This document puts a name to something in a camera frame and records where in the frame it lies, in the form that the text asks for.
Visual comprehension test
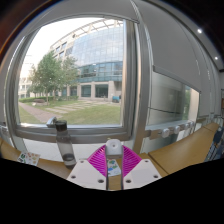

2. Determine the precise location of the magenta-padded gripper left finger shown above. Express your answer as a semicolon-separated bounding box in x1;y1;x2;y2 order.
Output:
66;144;109;192

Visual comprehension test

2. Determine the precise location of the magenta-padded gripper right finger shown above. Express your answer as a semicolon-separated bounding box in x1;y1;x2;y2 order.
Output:
120;144;163;192

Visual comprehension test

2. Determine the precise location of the small white charger block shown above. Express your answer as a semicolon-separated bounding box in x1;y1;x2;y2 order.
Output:
105;139;124;159

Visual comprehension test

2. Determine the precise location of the clear grey drink bottle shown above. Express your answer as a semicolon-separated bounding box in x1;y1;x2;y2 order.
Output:
54;119;78;169

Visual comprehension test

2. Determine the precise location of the row of white round knobs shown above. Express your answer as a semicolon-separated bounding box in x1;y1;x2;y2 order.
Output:
160;120;196;139

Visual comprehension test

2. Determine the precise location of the small colourful sticker sheet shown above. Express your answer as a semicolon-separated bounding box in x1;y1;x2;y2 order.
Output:
17;151;42;167

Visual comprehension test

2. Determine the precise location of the dark metal chair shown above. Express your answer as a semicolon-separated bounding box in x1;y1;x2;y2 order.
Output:
204;126;224;163

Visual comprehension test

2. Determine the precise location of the narrow glass window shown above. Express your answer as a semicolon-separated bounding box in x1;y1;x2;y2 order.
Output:
146;69;201;127

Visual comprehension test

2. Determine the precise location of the large glass window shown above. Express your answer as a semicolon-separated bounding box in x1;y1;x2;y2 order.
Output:
4;16;139;144

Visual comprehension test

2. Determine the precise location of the grey window handle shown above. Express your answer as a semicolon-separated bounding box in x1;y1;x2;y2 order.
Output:
45;116;58;129

